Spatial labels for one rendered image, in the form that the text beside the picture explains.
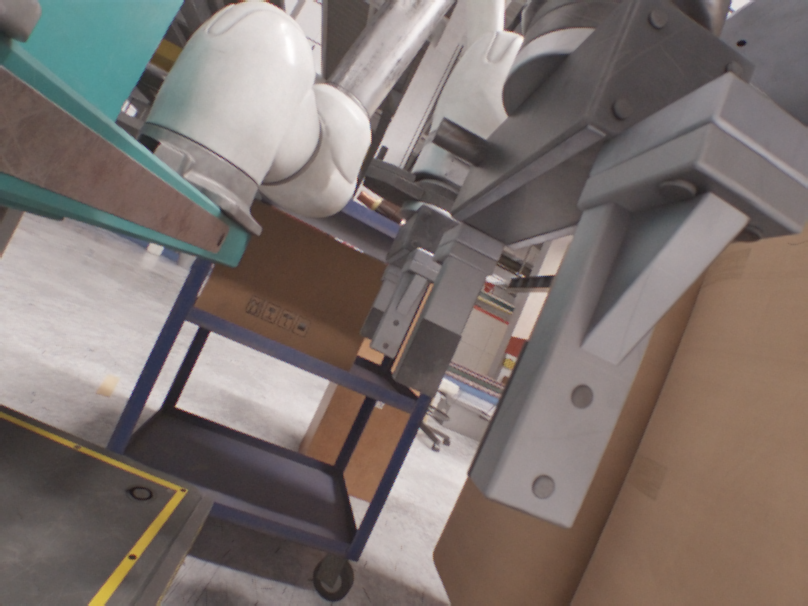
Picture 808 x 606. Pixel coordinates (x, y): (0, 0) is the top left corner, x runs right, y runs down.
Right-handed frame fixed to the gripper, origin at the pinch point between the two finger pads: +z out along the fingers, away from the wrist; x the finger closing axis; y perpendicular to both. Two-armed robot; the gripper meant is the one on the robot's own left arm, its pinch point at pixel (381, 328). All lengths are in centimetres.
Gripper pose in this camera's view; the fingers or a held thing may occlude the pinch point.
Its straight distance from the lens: 44.8
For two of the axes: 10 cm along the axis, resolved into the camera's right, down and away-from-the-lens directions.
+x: -1.5, 0.1, 9.9
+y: 9.0, 4.2, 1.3
